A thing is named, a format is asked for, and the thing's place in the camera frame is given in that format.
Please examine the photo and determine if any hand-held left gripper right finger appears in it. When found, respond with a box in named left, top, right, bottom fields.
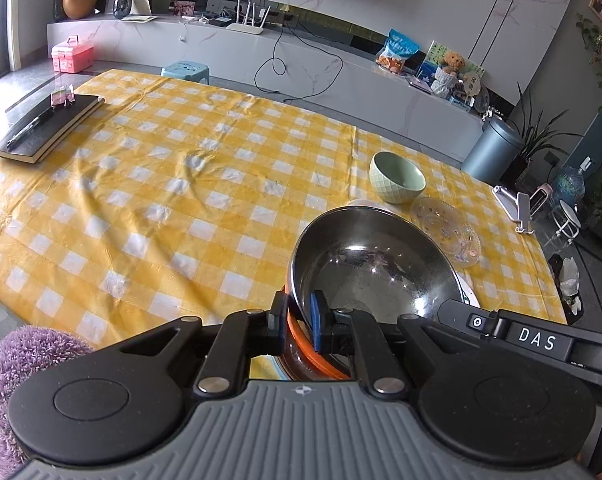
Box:
left=308, top=290, right=482, bottom=397

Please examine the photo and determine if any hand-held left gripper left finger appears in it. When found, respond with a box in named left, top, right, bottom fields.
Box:
left=106, top=291, right=289, bottom=397

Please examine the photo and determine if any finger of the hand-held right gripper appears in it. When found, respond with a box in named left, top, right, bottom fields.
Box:
left=434, top=298, right=506, bottom=345

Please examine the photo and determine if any white plate green rim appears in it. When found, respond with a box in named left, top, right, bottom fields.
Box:
left=456, top=276, right=482, bottom=311

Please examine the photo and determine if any orange bowl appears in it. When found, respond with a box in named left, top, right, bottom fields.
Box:
left=273, top=284, right=354, bottom=382

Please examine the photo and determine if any stainless steel bowl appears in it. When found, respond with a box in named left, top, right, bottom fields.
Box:
left=288, top=205, right=466, bottom=333

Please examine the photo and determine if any clear glass plate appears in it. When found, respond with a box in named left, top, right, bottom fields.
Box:
left=410, top=197, right=482, bottom=267

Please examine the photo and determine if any pale green ceramic bowl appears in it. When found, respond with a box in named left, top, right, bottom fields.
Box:
left=369, top=151, right=427, bottom=205

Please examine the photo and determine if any black bin with paper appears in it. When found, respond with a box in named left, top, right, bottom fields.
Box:
left=547, top=252, right=588, bottom=317

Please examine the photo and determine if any white phone stand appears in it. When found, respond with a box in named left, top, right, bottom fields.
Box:
left=492, top=185, right=537, bottom=235

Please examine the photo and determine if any small white round stool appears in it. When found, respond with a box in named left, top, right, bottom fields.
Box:
left=552, top=200, right=582, bottom=247

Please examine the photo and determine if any small pink heater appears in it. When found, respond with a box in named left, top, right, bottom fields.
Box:
left=528, top=185, right=554, bottom=217

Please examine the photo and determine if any blue water bottle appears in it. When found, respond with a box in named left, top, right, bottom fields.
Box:
left=550, top=156, right=600, bottom=212

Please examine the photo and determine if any grey blue trash can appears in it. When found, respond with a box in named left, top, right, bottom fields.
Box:
left=461, top=117, right=524, bottom=187

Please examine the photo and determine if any yellow checked tablecloth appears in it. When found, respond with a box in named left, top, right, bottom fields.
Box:
left=0, top=69, right=569, bottom=361

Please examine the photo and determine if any potted long leaf plant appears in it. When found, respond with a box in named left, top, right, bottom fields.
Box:
left=501, top=80, right=584, bottom=182

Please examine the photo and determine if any round white hand fan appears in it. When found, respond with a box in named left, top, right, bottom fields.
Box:
left=456, top=72, right=484, bottom=99

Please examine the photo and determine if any white marble television console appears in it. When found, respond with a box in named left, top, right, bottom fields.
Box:
left=46, top=10, right=488, bottom=162

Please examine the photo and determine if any brown teddy bear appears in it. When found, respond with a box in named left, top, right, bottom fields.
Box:
left=431, top=51, right=466, bottom=99

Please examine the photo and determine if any purple fluffy cushion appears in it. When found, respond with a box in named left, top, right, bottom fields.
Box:
left=0, top=325, right=98, bottom=480

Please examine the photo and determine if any green picture board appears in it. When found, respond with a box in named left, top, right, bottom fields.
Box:
left=423, top=40, right=484, bottom=79

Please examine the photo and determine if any light blue plastic stool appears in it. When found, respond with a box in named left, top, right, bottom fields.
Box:
left=161, top=60, right=212, bottom=86

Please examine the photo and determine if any blue snack bag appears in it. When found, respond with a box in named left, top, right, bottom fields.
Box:
left=375, top=29, right=422, bottom=74

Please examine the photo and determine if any white router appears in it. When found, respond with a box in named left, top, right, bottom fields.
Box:
left=225, top=0, right=268, bottom=36

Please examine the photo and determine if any climbing green plant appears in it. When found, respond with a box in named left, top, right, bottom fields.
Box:
left=576, top=12, right=602, bottom=103

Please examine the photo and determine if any black notebook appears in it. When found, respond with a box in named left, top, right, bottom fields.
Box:
left=0, top=92, right=105, bottom=165

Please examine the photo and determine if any pink binder clip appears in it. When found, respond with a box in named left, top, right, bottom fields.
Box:
left=50, top=86, right=77, bottom=109

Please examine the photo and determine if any black pen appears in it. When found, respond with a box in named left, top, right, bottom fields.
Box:
left=6, top=107, right=55, bottom=150

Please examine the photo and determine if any pink storage box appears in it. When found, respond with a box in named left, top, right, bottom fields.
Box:
left=50, top=35, right=95, bottom=74

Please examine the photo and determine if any black cable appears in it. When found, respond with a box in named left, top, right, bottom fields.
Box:
left=253, top=20, right=345, bottom=100

